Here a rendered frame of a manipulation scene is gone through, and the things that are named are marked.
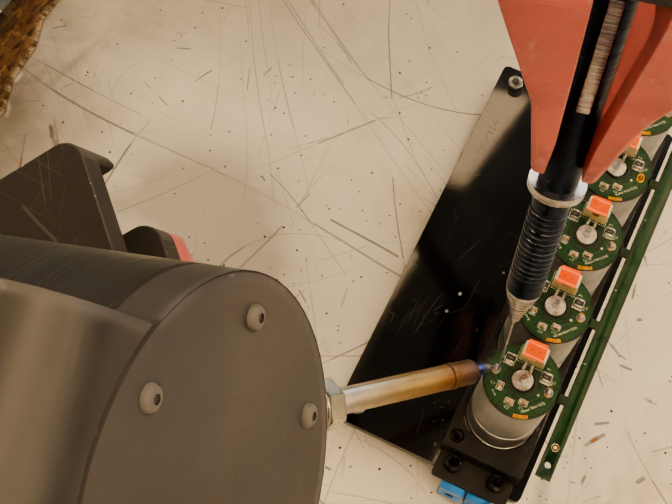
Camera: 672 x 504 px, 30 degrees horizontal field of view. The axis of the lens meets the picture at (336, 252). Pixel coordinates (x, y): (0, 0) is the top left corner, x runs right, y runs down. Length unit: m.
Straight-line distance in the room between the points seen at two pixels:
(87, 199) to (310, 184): 0.22
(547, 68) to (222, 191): 0.23
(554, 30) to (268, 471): 0.14
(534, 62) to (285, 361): 0.14
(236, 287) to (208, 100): 0.36
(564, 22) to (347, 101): 0.25
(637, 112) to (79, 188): 0.13
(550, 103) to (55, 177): 0.11
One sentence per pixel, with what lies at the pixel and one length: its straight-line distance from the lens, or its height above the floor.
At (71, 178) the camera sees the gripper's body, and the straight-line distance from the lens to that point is 0.28.
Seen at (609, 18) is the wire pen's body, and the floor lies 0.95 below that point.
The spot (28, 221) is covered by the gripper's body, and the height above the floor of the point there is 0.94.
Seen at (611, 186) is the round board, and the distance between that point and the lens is 0.44.
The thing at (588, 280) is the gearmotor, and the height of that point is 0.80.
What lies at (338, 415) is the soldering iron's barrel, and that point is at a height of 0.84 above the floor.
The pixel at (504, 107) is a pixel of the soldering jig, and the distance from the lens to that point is 0.50.
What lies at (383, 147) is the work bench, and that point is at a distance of 0.50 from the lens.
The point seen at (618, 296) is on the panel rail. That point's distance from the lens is 0.42.
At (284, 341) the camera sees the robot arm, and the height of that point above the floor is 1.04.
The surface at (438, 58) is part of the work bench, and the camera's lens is 0.52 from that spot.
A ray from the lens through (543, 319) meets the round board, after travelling 0.41.
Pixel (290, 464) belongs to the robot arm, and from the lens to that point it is 0.17.
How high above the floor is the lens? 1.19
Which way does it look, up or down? 68 degrees down
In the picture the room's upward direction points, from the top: 5 degrees clockwise
